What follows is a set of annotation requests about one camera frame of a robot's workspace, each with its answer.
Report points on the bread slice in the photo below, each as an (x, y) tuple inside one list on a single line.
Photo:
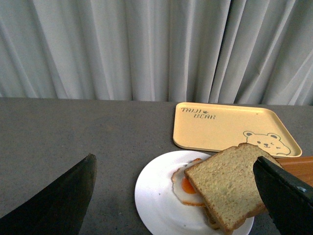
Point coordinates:
[(226, 183), (212, 223)]

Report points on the yellow bear tray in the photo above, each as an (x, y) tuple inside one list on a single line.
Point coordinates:
[(214, 127)]

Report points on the brown wooden tray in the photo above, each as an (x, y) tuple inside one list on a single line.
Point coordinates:
[(300, 167)]

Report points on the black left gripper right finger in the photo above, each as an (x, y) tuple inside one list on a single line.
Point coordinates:
[(288, 199)]

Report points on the fried egg toy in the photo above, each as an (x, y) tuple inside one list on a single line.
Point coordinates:
[(182, 188)]

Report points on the white round plate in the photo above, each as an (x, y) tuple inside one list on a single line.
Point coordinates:
[(159, 209)]

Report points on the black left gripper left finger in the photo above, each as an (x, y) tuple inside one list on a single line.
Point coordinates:
[(58, 209)]

